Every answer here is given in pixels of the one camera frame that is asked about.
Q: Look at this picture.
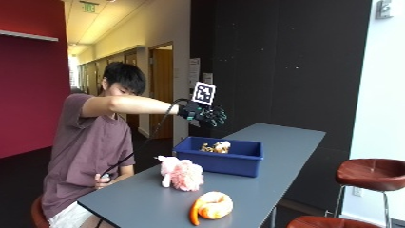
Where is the pink fluffy plush toy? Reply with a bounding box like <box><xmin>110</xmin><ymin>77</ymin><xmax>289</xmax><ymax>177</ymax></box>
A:
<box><xmin>156</xmin><ymin>155</ymin><xmax>205</xmax><ymax>193</ymax></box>

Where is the blue plastic bin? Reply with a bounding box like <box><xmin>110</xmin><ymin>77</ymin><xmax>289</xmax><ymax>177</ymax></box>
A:
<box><xmin>172</xmin><ymin>135</ymin><xmax>265</xmax><ymax>179</ymax></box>

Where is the wooden door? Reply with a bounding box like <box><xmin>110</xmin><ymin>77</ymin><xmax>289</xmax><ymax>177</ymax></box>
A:
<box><xmin>146</xmin><ymin>42</ymin><xmax>176</xmax><ymax>141</ymax></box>

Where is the black glove cable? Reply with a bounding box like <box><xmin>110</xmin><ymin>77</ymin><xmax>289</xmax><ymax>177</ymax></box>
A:
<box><xmin>100</xmin><ymin>98</ymin><xmax>192</xmax><ymax>179</ymax></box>

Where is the tan spotted plush toy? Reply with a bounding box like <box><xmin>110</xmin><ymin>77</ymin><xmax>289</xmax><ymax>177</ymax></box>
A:
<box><xmin>198</xmin><ymin>141</ymin><xmax>233</xmax><ymax>155</ymax></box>

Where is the person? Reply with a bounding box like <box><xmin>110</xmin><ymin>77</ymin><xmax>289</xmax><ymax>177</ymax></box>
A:
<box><xmin>40</xmin><ymin>61</ymin><xmax>228</xmax><ymax>228</ymax></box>

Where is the brown leather bar stool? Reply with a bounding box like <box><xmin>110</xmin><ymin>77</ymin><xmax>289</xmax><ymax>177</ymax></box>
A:
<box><xmin>31</xmin><ymin>195</ymin><xmax>52</xmax><ymax>228</ymax></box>
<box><xmin>286</xmin><ymin>215</ymin><xmax>384</xmax><ymax>228</ymax></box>
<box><xmin>334</xmin><ymin>158</ymin><xmax>405</xmax><ymax>228</ymax></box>

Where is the white marker cube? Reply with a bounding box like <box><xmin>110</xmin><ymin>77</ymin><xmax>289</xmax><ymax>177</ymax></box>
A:
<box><xmin>190</xmin><ymin>81</ymin><xmax>217</xmax><ymax>106</ymax></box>

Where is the white wall ledge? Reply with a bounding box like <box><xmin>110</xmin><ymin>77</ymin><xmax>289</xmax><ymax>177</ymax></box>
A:
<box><xmin>0</xmin><ymin>28</ymin><xmax>60</xmax><ymax>43</ymax></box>

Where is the small white paper notice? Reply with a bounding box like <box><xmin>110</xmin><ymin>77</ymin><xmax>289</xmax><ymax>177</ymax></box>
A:
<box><xmin>200</xmin><ymin>72</ymin><xmax>216</xmax><ymax>86</ymax></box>

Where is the grey wall fixture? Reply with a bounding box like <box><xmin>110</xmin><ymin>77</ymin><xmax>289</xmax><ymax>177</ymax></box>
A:
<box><xmin>374</xmin><ymin>0</ymin><xmax>393</xmax><ymax>20</ymax></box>

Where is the green exit sign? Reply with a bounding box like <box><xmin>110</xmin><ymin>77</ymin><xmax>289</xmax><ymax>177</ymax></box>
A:
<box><xmin>80</xmin><ymin>1</ymin><xmax>100</xmax><ymax>14</ymax></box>

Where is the orange shrimp plush toy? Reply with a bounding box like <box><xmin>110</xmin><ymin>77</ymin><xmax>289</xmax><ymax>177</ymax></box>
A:
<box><xmin>189</xmin><ymin>190</ymin><xmax>236</xmax><ymax>227</ymax></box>

